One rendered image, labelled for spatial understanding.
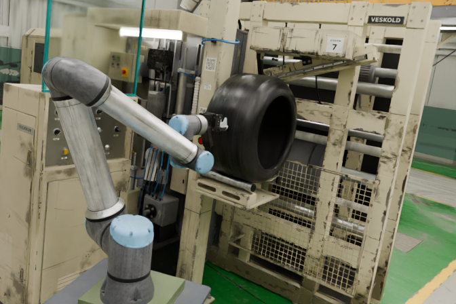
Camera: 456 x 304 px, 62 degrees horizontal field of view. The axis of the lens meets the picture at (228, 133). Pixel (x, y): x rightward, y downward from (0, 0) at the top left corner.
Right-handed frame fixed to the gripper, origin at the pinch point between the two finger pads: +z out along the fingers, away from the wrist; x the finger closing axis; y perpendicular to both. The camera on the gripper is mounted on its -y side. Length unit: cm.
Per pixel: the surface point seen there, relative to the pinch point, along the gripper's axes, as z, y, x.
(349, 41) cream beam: 52, 52, -37
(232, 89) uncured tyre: 8.9, 18.4, 4.9
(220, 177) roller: 14.6, -30.3, 9.1
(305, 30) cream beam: 49, 55, -11
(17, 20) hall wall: 326, 87, 871
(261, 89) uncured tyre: 13.8, 20.8, -9.2
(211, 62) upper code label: 22.6, 31.1, 31.1
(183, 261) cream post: 22, -93, 33
